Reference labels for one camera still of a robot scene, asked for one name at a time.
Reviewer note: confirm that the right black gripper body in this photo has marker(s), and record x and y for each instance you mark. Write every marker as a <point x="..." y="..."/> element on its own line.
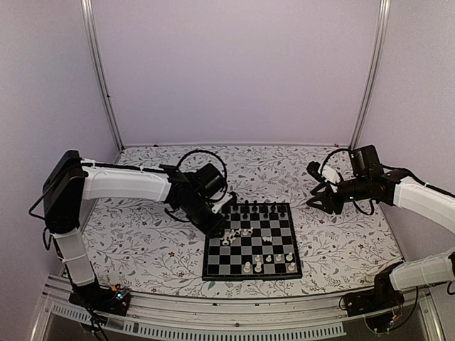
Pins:
<point x="360" y="189"/>

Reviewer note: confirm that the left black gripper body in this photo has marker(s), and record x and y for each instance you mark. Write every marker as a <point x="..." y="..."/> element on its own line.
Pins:
<point x="196" y="212"/>

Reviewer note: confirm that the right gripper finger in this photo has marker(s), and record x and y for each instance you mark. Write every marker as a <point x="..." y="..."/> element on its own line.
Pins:
<point x="324" y="189"/>
<point x="325" y="204"/>

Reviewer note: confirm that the black white chess board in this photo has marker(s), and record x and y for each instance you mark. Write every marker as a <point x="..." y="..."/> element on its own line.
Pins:
<point x="226" y="263"/>

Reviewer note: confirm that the white king piece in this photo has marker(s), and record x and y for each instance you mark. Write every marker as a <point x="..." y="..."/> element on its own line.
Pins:
<point x="258" y="263"/>

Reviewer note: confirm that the white queen piece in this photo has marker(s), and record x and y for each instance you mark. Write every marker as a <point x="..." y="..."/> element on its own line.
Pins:
<point x="247" y="267"/>

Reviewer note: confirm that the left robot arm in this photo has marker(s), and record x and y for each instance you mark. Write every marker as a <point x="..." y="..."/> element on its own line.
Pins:
<point x="78" y="183"/>

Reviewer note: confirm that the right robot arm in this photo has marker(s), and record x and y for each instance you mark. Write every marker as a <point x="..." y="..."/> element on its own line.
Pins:
<point x="398" y="187"/>

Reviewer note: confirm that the black pieces row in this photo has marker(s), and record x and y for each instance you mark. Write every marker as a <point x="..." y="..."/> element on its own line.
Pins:
<point x="254" y="211"/>

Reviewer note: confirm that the white pieces pile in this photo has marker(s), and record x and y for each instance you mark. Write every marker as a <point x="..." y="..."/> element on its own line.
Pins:
<point x="244" y="237"/>

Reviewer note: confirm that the floral patterned table mat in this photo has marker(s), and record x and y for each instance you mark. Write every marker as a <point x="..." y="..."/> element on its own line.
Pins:
<point x="135" y="243"/>

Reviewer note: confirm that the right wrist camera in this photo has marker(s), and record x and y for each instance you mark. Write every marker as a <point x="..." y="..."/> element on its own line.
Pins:
<point x="323" y="173"/>

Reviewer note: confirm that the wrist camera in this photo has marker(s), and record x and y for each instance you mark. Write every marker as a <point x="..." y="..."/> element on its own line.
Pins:
<point x="323" y="173"/>
<point x="228" y="199"/>

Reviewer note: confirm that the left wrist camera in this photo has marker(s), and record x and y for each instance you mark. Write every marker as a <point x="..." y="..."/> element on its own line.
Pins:
<point x="228" y="199"/>

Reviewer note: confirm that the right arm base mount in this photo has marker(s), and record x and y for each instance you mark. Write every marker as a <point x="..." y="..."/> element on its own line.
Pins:
<point x="378" y="298"/>

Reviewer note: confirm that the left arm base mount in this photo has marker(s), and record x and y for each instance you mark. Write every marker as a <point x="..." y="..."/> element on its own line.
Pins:
<point x="113" y="300"/>

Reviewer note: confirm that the right aluminium frame post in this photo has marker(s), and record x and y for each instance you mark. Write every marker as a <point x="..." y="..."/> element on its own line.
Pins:
<point x="378" y="46"/>

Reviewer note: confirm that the aluminium frame post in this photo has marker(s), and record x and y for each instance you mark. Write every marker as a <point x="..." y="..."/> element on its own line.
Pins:
<point x="378" y="46"/>
<point x="94" y="48"/>

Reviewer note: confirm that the front aluminium rail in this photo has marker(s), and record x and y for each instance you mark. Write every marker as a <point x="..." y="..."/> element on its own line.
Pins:
<point x="160" y="317"/>

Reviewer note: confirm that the left aluminium frame post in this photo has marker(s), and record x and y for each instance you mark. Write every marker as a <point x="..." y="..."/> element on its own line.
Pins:
<point x="94" y="48"/>

